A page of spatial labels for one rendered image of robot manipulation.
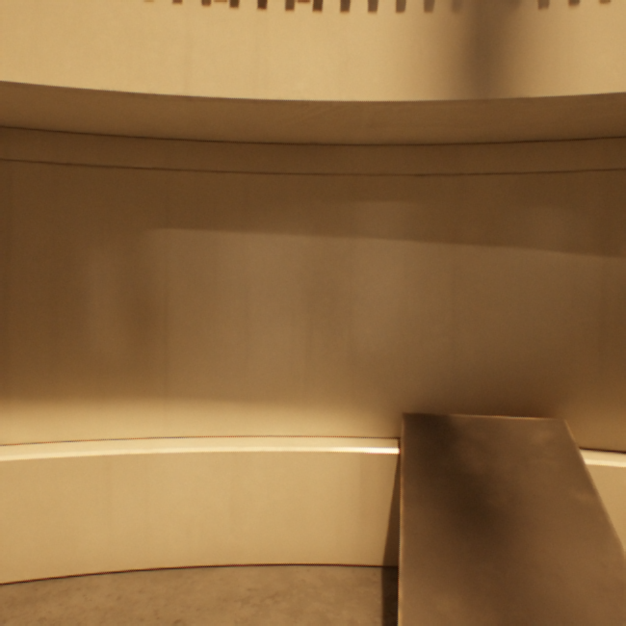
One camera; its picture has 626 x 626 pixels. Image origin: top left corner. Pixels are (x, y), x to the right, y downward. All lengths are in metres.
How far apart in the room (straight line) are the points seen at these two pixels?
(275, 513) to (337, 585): 0.08
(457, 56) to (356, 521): 0.41
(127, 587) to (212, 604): 0.08
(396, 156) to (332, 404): 0.25
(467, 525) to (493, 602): 0.06
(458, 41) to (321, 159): 0.16
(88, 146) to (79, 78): 0.10
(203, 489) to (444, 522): 0.22
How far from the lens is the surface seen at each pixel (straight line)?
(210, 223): 0.48
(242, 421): 0.49
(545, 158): 0.52
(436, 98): 0.42
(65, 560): 0.52
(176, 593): 0.48
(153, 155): 0.50
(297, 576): 0.49
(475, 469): 0.43
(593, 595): 0.37
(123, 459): 0.48
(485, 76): 0.43
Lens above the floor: 0.25
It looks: 2 degrees down
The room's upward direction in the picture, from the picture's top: 1 degrees clockwise
